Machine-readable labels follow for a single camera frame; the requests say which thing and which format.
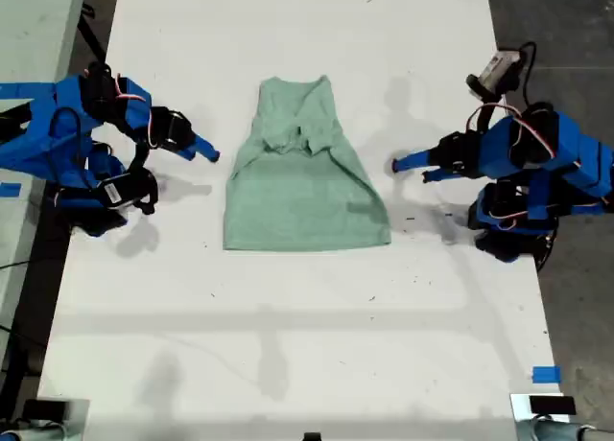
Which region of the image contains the long blue tape strip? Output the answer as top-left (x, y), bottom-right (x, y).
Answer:
top-left (0, 81), bottom-right (58, 100)

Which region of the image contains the pale green T-shirt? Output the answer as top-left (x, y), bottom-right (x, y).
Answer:
top-left (223, 75), bottom-right (392, 253)

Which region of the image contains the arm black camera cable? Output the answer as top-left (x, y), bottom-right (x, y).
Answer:
top-left (517, 41), bottom-right (537, 107)
top-left (47, 105), bottom-right (92, 193)

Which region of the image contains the silver metal plate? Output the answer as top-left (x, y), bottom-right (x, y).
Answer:
top-left (35, 398), bottom-right (91, 441)

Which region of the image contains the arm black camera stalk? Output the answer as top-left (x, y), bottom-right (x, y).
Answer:
top-left (473, 93), bottom-right (503, 134)
top-left (125, 141), bottom-right (151, 174)

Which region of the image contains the small black box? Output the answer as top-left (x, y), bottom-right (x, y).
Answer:
top-left (22, 399), bottom-right (72, 422)
top-left (529, 395), bottom-right (577, 416)

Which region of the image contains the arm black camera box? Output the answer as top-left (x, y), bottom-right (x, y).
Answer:
top-left (466, 50), bottom-right (524, 100)
top-left (93, 168), bottom-right (159, 216)

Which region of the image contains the grey tube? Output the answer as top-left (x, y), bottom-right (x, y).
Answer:
top-left (517, 419), bottom-right (614, 441)
top-left (0, 424), bottom-right (68, 441)

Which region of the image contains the pale side table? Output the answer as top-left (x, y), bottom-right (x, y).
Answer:
top-left (0, 0), bottom-right (89, 327)

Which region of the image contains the white metal plate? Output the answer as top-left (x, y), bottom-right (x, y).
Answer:
top-left (509, 392), bottom-right (571, 441)

